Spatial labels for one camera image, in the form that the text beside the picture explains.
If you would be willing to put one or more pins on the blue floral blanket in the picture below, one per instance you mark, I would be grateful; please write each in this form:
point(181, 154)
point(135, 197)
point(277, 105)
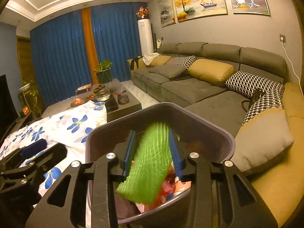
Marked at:
point(59, 128)

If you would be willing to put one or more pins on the orange curtain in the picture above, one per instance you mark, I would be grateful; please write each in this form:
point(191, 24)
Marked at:
point(90, 42)

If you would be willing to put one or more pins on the grey coffee table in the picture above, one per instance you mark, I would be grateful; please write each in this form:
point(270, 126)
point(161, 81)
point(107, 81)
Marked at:
point(128, 110)

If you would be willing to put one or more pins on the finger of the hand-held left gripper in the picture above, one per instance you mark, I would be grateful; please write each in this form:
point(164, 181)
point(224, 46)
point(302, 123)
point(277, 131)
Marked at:
point(52, 154)
point(33, 146)

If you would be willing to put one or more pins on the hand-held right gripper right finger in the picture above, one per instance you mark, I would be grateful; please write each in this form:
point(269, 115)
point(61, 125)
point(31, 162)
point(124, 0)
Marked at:
point(175, 156)

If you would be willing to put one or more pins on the houndstooth yellow grey cushion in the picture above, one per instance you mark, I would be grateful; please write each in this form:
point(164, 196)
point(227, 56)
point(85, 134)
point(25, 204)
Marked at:
point(263, 137)

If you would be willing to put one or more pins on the grey television cabinet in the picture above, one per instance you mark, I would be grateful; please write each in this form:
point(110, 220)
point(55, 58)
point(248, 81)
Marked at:
point(21, 123)

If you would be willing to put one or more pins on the white jug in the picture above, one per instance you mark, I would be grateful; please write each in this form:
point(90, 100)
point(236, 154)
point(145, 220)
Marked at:
point(158, 44)

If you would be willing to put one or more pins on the small yellow cushion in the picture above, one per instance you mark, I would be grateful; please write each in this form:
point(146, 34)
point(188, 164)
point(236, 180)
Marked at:
point(160, 61)

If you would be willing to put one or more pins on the flat printed box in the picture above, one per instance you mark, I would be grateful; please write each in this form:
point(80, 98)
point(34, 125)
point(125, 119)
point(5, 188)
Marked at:
point(83, 89)

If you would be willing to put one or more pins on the artificial flower arrangement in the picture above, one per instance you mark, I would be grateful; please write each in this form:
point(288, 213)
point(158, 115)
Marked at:
point(142, 13)

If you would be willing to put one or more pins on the small black white patterned cushion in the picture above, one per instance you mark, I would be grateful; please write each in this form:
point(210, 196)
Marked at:
point(182, 61)

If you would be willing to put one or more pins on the black television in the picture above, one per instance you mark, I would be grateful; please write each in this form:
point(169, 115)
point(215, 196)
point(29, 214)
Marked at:
point(7, 104)

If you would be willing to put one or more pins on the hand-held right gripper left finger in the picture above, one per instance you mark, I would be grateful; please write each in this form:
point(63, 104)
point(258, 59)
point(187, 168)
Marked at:
point(129, 156)

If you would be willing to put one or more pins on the blue curtain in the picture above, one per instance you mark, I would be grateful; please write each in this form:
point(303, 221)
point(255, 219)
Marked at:
point(59, 59)
point(118, 40)

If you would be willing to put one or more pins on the white standing air conditioner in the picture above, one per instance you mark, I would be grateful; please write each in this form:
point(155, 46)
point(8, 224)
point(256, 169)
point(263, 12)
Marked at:
point(145, 36)

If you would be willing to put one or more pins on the grey plastic bin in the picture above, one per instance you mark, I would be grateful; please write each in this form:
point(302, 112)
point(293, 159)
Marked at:
point(201, 133)

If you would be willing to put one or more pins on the white cloth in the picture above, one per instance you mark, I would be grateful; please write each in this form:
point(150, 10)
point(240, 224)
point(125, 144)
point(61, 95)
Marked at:
point(150, 58)

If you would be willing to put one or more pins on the green bristle mat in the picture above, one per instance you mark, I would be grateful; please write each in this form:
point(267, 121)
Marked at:
point(149, 161)

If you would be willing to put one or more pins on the green plant in dark pot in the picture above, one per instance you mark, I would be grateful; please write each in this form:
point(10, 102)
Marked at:
point(103, 70)

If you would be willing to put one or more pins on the small grey landscape painting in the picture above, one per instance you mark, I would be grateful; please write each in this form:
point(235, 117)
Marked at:
point(167, 11)

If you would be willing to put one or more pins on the large yellow cushion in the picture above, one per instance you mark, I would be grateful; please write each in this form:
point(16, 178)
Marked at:
point(211, 72)

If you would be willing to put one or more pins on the wall socket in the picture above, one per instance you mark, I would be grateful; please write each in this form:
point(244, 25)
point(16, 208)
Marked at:
point(282, 38)

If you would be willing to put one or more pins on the grey sectional sofa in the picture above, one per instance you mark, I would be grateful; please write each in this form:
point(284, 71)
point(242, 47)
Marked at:
point(197, 92)

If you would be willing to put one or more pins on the brown wooden door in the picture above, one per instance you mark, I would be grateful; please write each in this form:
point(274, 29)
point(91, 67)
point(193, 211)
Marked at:
point(26, 64)

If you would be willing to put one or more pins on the tree and sailboat painting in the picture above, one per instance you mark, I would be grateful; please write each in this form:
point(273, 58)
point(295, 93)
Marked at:
point(199, 1)

